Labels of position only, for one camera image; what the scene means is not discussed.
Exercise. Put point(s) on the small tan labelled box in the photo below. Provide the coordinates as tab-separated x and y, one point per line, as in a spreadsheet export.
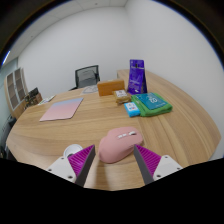
121	96

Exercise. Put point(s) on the white and green leaflet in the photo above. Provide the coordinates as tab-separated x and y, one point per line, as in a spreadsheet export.
46	99

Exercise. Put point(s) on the cardboard box with dark items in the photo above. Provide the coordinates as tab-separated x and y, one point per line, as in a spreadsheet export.
33	97

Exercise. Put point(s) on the blue tissue packet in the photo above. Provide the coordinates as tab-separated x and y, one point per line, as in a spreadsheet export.
132	109

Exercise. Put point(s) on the wooden shelf unit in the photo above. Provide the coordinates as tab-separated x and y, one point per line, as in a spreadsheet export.
15	90

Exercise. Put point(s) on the black office chair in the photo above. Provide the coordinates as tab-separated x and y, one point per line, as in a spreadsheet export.
96	71

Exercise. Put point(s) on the grey backpack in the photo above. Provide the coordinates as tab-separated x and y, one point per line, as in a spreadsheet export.
86	78

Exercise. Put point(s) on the purple standing pouch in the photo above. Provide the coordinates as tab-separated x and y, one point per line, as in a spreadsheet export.
136	76

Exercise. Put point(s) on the clear bag with grey circle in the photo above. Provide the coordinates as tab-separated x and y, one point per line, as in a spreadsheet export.
89	89

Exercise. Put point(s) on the pink computer mouse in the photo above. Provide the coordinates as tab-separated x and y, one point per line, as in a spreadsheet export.
118	146

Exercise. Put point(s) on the pink and blue mouse pad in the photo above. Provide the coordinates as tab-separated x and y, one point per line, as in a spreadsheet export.
61	110

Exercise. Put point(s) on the orange cardboard box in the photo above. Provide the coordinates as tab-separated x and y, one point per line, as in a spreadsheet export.
110	87

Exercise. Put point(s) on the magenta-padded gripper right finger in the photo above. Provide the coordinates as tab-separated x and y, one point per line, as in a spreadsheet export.
163	165

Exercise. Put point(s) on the white tape roll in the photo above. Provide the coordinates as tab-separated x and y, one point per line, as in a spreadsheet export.
78	147

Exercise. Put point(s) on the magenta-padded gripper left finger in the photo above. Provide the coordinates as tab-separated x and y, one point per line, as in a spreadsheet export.
63	166

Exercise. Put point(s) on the teal flat packet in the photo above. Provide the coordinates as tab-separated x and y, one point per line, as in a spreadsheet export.
151	100

